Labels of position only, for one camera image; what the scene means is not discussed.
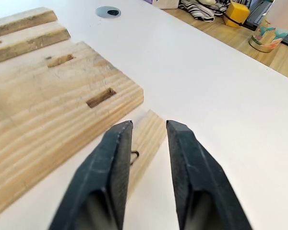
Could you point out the striped cloth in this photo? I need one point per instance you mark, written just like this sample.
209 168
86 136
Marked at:
201 10

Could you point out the wooden seat board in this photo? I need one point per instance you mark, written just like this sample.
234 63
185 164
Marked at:
50 105

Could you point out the wooden bar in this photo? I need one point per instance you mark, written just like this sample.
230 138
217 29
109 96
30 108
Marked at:
26 43
21 20
144 148

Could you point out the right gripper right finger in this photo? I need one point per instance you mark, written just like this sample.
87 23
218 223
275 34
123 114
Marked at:
201 182

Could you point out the colourful printed bottle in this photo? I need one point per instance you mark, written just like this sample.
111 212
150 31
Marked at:
266 33

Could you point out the yellow box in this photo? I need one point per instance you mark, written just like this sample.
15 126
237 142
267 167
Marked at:
237 14

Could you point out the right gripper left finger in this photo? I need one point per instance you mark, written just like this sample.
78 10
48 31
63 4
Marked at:
105 182

